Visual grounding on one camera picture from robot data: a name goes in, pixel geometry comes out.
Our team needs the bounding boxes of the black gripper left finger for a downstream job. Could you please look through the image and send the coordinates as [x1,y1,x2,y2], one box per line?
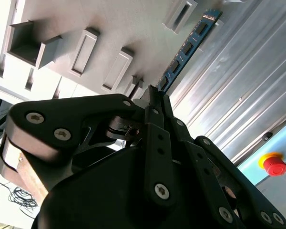
[0,84,179,208]

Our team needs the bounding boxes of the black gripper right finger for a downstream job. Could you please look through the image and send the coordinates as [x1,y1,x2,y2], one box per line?
[161,94,286,229]

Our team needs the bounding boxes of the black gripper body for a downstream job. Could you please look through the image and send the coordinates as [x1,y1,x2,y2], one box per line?
[32,145,221,229]

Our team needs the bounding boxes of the blue RAM stick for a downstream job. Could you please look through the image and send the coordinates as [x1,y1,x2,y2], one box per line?
[157,9,224,93]

